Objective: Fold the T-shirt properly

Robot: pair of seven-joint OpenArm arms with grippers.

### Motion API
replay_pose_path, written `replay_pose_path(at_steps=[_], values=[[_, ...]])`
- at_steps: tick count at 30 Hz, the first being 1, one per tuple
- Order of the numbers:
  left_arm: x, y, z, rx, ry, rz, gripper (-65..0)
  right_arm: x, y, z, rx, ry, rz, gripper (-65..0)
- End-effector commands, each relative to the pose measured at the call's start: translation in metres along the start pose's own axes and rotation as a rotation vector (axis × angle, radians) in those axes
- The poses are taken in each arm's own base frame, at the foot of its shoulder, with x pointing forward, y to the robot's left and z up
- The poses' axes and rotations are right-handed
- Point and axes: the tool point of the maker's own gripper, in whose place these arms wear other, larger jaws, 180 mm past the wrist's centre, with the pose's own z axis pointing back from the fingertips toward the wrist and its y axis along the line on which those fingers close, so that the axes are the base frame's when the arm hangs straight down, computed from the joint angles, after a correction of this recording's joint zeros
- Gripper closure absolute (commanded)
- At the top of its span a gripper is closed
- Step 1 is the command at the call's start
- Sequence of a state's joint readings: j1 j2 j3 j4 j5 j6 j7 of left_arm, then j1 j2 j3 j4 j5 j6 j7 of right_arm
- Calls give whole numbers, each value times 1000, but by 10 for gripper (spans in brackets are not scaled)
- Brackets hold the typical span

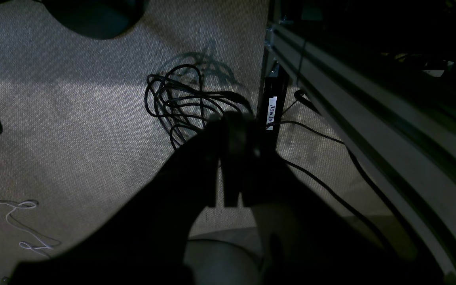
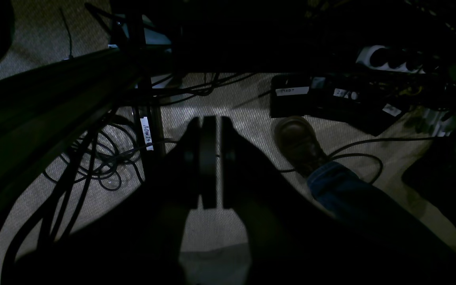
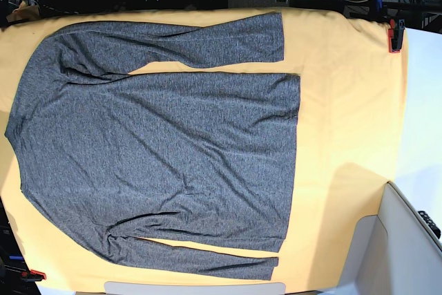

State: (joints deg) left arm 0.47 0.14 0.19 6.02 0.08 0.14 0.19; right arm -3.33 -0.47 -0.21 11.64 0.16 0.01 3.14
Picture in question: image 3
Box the grey long-sleeve shirt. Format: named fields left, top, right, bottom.
left=5, top=13, right=300, bottom=280

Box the yellow table cloth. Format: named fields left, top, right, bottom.
left=1, top=8, right=408, bottom=292

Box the grey plate at edge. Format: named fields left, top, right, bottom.
left=104, top=281, right=286, bottom=295

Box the red black clamp right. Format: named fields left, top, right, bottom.
left=388, top=19, right=405, bottom=53

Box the red black clamp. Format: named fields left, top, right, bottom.
left=20, top=270, right=46, bottom=282
left=388, top=19, right=405, bottom=53

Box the black remote control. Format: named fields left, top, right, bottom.
left=418, top=211, right=441, bottom=240

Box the red black clamp left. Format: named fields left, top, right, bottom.
left=20, top=270, right=46, bottom=282

